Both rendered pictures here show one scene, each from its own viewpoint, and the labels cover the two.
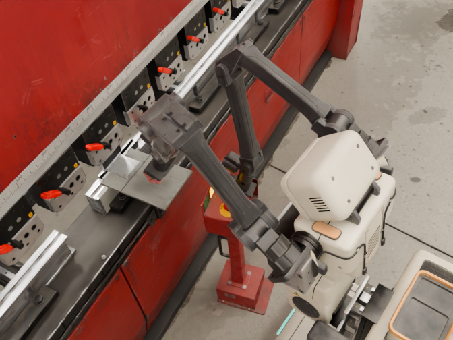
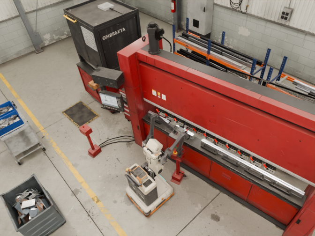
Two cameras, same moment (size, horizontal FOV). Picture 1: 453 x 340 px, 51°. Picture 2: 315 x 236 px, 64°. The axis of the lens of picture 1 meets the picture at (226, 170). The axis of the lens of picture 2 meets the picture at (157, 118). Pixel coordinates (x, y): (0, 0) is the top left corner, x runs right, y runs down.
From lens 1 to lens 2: 361 cm
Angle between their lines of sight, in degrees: 62
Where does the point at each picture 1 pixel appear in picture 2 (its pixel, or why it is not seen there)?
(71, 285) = (161, 126)
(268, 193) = (208, 189)
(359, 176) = (151, 147)
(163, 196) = (171, 135)
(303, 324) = (159, 179)
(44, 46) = (176, 103)
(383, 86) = not seen: outside the picture
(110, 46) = (186, 114)
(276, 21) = (239, 169)
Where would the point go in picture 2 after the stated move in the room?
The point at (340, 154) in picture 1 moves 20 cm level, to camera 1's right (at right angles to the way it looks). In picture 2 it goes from (153, 142) to (151, 153)
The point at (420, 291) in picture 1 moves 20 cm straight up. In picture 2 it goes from (144, 173) to (142, 166)
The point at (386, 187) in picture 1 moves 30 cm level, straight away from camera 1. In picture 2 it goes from (152, 155) to (168, 164)
